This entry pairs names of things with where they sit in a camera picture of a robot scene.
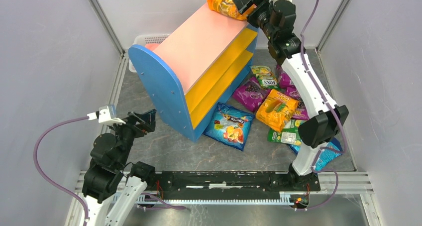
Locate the blue Slendy candy bag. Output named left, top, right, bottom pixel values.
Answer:
left=203, top=103, right=255, bottom=151

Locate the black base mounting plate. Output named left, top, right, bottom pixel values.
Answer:
left=146, top=171, right=321, bottom=200

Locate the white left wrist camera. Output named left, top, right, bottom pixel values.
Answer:
left=87, top=104, right=126, bottom=126

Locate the yellow green Fox's candy bag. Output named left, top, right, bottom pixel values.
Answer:
left=250, top=65, right=279, bottom=89

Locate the white slotted cable duct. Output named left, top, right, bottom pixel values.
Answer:
left=100, top=193, right=311, bottom=206

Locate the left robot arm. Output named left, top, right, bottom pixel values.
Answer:
left=82, top=105, right=157, bottom=226

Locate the purple candy bag right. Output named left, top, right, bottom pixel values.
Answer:
left=284, top=86, right=311, bottom=120

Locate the white plastic basket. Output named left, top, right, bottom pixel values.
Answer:
left=128, top=34, right=170, bottom=73

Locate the purple candy bag left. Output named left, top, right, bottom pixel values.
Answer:
left=232, top=76, right=271, bottom=112

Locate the orange candy bag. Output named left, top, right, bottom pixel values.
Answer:
left=255, top=89, right=299, bottom=131
left=207, top=0, right=255, bottom=20

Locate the purple candy bag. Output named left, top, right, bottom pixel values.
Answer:
left=276, top=65, right=295, bottom=89
left=232, top=76, right=271, bottom=112
left=284, top=86, right=311, bottom=120

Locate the purple candy bag top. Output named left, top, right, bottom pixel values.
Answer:
left=276, top=65, right=295, bottom=89

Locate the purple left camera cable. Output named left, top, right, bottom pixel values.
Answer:
left=33, top=116, right=90, bottom=226

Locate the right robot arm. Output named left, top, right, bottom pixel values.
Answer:
left=233, top=0, right=349, bottom=184

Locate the blue pink yellow shelf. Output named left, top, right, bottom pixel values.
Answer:
left=128, top=4, right=258, bottom=142

